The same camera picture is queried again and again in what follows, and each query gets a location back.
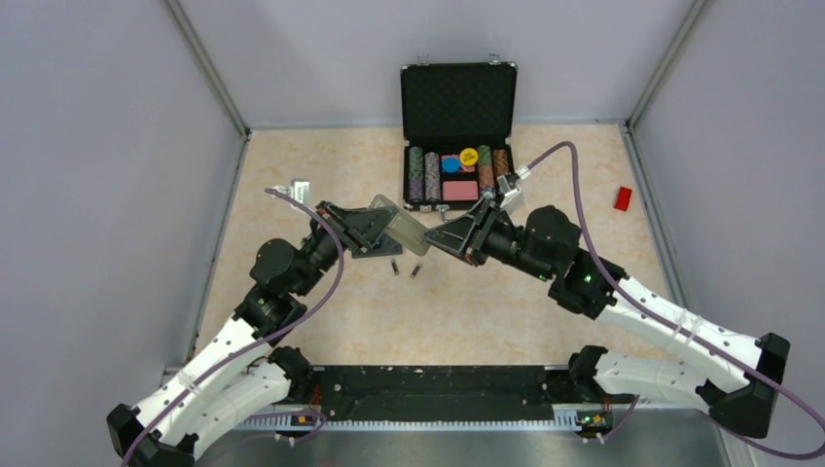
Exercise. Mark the yellow round chip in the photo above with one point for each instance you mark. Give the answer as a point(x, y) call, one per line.
point(469, 156)

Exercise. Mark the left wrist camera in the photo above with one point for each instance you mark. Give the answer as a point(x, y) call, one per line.
point(298, 190)

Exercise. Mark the blue round chip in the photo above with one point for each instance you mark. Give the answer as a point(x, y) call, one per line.
point(450, 164)

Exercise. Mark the black poker chip case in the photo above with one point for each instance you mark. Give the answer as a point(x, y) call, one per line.
point(447, 107)

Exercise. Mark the black foam battery tray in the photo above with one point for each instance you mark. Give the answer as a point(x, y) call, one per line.
point(384, 247)

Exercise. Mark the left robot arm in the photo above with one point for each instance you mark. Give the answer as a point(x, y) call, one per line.
point(244, 368)

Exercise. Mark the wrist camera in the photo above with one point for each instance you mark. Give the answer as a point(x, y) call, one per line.
point(298, 190)
point(511, 189)

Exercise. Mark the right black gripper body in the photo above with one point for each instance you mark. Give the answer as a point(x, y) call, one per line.
point(485, 223)

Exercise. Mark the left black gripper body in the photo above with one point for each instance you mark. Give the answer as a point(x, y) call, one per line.
point(350, 233)

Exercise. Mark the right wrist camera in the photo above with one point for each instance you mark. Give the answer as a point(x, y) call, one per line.
point(511, 189)

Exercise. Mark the pink card deck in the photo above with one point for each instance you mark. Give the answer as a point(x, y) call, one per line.
point(460, 190)

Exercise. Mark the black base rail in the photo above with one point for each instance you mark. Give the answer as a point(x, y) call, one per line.
point(440, 393)

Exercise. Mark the red toy brick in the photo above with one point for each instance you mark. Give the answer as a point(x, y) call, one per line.
point(623, 199)

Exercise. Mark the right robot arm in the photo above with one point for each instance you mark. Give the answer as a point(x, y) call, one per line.
point(725, 374)

